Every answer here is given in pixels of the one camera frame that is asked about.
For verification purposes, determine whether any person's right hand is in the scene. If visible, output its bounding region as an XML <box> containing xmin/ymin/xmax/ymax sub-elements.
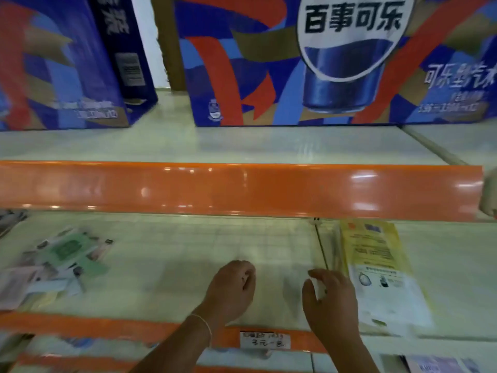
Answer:
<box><xmin>302</xmin><ymin>268</ymin><xmax>364</xmax><ymax>346</ymax></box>

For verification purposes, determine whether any orange edged white shelf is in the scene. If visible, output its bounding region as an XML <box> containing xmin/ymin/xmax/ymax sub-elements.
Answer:
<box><xmin>0</xmin><ymin>89</ymin><xmax>497</xmax><ymax>373</ymax></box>

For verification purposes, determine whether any white handwritten price label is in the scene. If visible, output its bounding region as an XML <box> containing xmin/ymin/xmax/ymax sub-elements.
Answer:
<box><xmin>239</xmin><ymin>331</ymin><xmax>292</xmax><ymax>350</ymax></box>

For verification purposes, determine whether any person's left hand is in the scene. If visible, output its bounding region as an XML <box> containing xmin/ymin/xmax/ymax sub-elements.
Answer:
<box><xmin>195</xmin><ymin>260</ymin><xmax>257</xmax><ymax>329</ymax></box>

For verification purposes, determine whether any blue printed drink carton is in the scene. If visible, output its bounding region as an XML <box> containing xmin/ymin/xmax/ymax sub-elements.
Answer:
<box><xmin>0</xmin><ymin>0</ymin><xmax>159</xmax><ymax>132</ymax></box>
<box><xmin>174</xmin><ymin>0</ymin><xmax>497</xmax><ymax>128</ymax></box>

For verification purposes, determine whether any person's left forearm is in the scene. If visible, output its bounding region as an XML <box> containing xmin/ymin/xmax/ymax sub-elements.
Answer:
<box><xmin>130</xmin><ymin>312</ymin><xmax>218</xmax><ymax>373</ymax></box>

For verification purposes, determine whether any purple white packet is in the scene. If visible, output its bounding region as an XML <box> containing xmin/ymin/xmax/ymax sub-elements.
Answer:
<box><xmin>403</xmin><ymin>355</ymin><xmax>482</xmax><ymax>373</ymax></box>

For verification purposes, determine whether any thin white bracelet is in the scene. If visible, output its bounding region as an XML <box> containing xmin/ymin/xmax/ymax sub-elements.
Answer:
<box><xmin>189</xmin><ymin>313</ymin><xmax>213</xmax><ymax>345</ymax></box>

